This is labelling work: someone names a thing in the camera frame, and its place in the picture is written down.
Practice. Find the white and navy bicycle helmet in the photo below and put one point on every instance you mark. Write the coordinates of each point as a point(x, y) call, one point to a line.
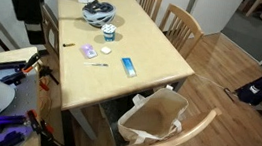
point(98, 13)

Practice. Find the beige canvas tote bag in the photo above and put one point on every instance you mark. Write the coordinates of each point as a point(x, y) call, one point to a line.
point(152, 116)

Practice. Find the purple packet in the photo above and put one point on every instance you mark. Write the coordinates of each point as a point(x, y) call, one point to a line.
point(88, 51)

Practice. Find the wooden robot mounting stand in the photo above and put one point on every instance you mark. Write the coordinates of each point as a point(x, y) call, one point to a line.
point(26, 93)

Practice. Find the thin silver pen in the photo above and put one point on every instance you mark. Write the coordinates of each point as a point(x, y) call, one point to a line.
point(95, 64)

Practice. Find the light wooden dining table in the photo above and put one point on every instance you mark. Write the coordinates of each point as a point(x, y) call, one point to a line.
point(147, 51)

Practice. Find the black and orange bar clamp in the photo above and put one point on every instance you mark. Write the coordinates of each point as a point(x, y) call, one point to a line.
point(42, 126)
point(26, 66)

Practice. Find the blue packet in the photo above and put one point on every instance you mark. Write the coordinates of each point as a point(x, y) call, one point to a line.
point(128, 67)

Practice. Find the small white earbuds case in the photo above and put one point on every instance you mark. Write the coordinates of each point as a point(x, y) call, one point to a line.
point(106, 50)

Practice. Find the yoghurt bottle with blue label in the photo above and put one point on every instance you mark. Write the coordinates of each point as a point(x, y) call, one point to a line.
point(109, 33)

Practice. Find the black marker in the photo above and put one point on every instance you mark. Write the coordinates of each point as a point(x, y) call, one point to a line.
point(68, 45)

